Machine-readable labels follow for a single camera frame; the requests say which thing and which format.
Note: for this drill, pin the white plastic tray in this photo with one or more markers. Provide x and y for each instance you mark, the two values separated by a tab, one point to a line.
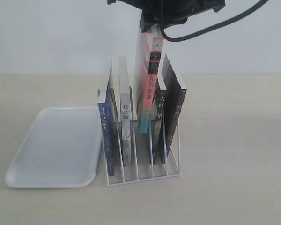
60	150

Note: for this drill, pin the white wire book rack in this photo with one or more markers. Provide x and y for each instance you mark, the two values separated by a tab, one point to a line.
142	167

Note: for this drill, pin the black book white characters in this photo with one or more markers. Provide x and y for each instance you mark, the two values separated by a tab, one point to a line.
157	113

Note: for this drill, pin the grey white spine book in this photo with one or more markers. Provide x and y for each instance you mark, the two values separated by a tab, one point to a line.
125	110

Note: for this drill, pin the red teal spine book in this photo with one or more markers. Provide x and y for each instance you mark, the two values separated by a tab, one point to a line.
148	56

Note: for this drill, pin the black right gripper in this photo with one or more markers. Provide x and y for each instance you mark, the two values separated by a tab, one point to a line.
175	12

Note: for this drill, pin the blue moon cover book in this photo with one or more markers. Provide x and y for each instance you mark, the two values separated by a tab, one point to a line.
107	116

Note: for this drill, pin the dark brown book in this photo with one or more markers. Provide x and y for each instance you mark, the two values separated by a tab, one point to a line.
174	97

